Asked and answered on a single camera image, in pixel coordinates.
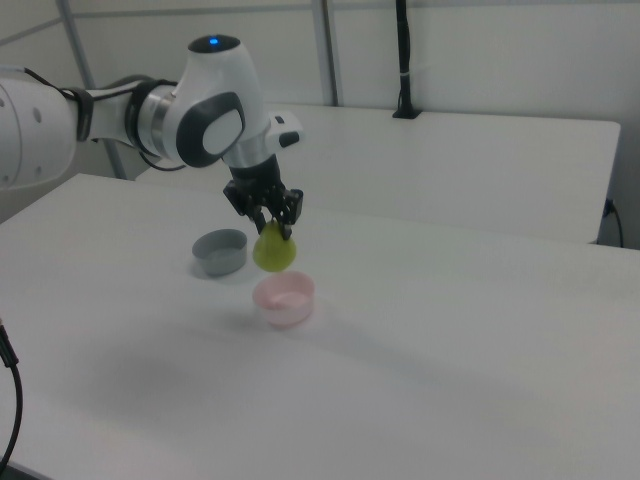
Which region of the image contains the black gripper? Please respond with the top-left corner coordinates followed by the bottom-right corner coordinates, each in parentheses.
top-left (222, 155), bottom-right (305, 240)

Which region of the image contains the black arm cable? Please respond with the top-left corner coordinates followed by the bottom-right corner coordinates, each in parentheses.
top-left (0, 63), bottom-right (184, 172)

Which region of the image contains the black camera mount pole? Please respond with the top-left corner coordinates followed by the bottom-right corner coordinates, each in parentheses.
top-left (391, 0), bottom-right (424, 120)

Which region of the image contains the black thin wall cable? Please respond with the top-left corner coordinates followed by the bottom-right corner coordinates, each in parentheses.
top-left (604, 198), bottom-right (625, 247)

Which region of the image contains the grey plastic bowl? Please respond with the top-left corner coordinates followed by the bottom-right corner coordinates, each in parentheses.
top-left (192, 228), bottom-right (249, 278)

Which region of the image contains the green yellow pear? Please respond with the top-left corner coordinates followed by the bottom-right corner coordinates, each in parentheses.
top-left (252, 219), bottom-right (300, 274)

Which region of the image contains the pink plastic bowl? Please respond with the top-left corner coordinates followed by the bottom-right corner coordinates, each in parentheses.
top-left (252, 270), bottom-right (316, 330)

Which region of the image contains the black thick cable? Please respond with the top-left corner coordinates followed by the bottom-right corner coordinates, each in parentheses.
top-left (0, 314), bottom-right (24, 469)

